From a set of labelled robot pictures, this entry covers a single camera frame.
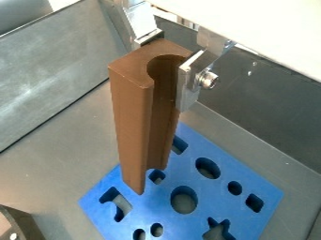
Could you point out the black fixture at corner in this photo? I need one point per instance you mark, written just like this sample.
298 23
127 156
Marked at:
18 225

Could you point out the brown arch-shaped block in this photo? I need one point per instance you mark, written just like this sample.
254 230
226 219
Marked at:
143 91

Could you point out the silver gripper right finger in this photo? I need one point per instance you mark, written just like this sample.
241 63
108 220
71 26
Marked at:
194 72

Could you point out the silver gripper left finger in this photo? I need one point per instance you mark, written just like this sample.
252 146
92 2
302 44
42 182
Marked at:
139 22

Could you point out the blue shape-sorter board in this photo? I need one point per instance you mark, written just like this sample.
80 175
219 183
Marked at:
205 190

